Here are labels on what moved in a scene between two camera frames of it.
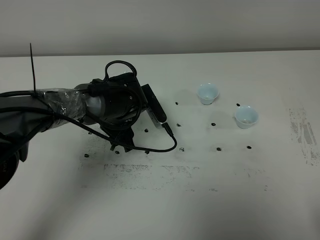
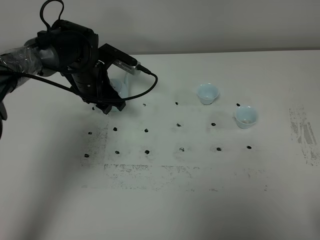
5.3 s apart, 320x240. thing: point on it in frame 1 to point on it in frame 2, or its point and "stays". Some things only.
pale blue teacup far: x=207 y=93 stays
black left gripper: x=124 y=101 to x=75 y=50
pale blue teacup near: x=245 y=116 stays
